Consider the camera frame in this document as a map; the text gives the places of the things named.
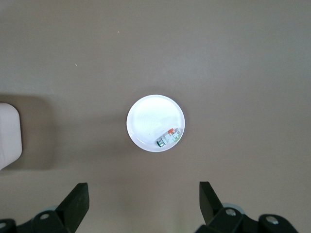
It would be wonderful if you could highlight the pale pink round plate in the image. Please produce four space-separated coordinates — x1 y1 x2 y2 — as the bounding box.
126 94 186 153

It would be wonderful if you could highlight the white lidded storage box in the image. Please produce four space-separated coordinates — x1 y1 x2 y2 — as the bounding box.
0 102 23 170

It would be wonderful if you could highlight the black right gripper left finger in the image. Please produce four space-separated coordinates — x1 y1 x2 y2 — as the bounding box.
31 182 90 233

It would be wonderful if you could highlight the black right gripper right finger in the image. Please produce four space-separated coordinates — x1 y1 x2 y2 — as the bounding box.
196 181 259 233

